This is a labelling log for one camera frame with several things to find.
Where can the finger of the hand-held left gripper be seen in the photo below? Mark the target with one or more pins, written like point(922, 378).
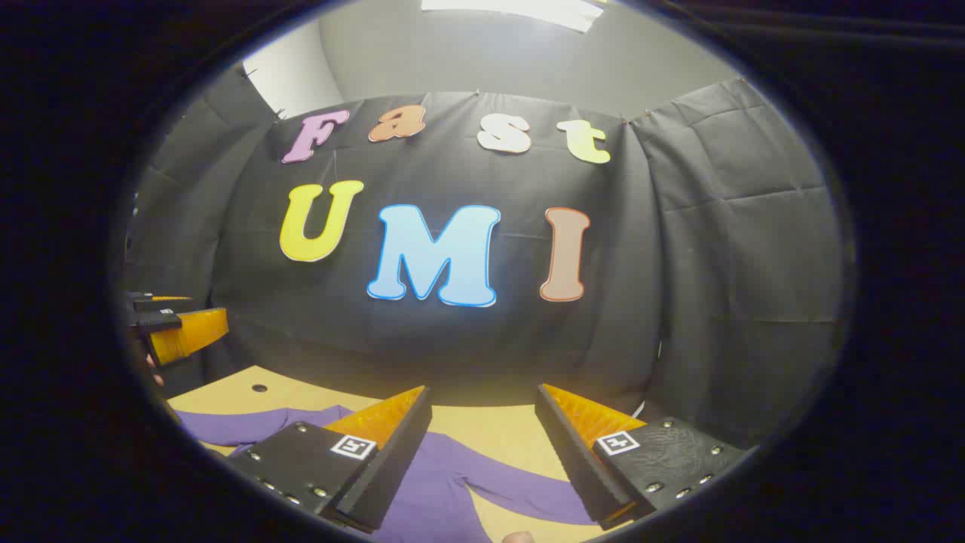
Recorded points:
point(154, 304)
point(192, 335)

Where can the black backdrop cloth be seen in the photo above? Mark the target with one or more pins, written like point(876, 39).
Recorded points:
point(467, 347)

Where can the purple collared shirt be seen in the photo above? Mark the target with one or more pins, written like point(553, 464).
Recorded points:
point(445, 490)

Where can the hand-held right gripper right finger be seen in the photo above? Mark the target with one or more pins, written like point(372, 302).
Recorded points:
point(573, 460)

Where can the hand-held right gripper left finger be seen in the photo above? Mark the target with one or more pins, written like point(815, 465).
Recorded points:
point(392, 467)

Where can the large ceiling light panel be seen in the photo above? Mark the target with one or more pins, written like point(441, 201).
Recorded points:
point(513, 11)

